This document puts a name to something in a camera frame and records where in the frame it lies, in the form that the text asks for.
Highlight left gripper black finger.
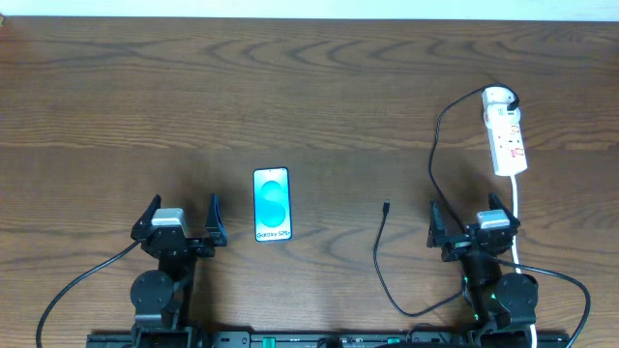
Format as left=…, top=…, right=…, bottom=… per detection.
left=205, top=193, right=228, bottom=247
left=131, top=194, right=162, bottom=242

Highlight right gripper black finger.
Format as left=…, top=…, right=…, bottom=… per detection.
left=486, top=193, right=520, bottom=228
left=427, top=200, right=447, bottom=247

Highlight Samsung Galaxy smartphone blue screen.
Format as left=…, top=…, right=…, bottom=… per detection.
left=252, top=167, right=293, bottom=243

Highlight black USB charging cable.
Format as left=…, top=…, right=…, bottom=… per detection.
left=372, top=83, right=521, bottom=319

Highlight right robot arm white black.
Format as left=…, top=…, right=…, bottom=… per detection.
left=427, top=193, right=539, bottom=347

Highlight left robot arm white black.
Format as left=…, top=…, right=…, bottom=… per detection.
left=131, top=194, right=228, bottom=347

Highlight white USB charger plug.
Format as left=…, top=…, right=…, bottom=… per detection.
left=482, top=86, right=519, bottom=111

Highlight white power strip red switches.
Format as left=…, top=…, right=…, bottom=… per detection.
left=484, top=103, right=528, bottom=177

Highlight white power strip cord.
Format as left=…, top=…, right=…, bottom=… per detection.
left=510, top=174, right=539, bottom=348

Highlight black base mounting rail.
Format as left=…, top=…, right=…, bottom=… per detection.
left=86, top=330, right=572, bottom=348

